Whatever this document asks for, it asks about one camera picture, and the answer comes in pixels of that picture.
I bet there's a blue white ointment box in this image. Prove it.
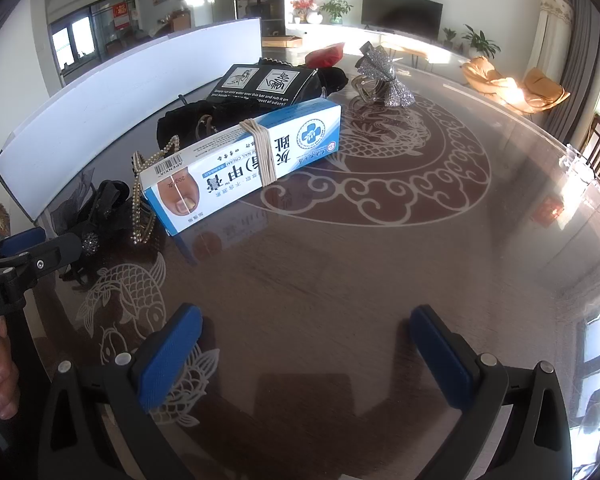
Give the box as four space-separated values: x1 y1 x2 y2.
139 100 342 236

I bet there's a black television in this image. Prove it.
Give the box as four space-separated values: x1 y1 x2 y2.
361 0 443 41

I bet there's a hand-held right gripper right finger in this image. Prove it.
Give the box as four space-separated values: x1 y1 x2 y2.
409 304 575 480

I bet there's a pearl hair clip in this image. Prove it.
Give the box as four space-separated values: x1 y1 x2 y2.
131 136 181 246

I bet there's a grey curtain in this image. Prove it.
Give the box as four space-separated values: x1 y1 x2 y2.
545 0 600 146

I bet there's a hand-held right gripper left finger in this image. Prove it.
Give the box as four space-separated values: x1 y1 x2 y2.
37 302 216 480

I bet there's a beige rubber band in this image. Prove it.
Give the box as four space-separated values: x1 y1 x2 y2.
240 117 281 187

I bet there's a balcony glass door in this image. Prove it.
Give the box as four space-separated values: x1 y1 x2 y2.
47 0 137 69

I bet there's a white foam board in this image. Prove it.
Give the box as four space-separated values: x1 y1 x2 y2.
0 16 264 223

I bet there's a black pouch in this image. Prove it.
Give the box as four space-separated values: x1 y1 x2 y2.
156 100 242 157

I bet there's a red flower vase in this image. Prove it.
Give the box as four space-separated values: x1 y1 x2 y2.
290 0 322 25

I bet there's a patterned brown desktop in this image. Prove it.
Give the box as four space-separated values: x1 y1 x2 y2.
0 40 600 480

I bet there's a white television cabinet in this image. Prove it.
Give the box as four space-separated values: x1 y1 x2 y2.
285 22 461 54

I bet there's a silver glitter bow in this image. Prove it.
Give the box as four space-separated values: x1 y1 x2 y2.
349 42 416 109

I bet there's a small wooden coffee table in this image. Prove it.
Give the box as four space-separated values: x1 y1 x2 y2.
380 42 429 69

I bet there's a bushy green potted plant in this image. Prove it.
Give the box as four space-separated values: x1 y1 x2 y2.
320 0 354 25

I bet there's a black printed box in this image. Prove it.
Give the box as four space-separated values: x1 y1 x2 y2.
202 63 326 111

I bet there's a black bow hair clip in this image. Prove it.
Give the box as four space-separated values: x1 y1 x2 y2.
57 180 141 286

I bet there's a large leafy potted plant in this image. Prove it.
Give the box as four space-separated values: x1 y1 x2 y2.
462 25 501 59

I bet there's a clear plastic edge guard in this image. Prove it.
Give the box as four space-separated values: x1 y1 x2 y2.
560 144 600 213

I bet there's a person's left hand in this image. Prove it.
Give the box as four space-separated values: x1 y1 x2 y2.
0 345 21 419

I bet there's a red snack packet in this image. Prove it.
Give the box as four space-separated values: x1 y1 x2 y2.
305 44 346 67

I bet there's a beige curtain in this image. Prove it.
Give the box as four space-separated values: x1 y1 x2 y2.
535 0 577 77

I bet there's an orange lounge chair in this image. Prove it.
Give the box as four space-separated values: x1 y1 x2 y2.
521 67 571 112
461 56 524 104

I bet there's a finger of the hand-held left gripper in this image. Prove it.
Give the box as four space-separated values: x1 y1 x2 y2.
0 226 48 259
0 234 85 286

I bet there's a red door poster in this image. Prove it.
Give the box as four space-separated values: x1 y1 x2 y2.
111 2 131 31

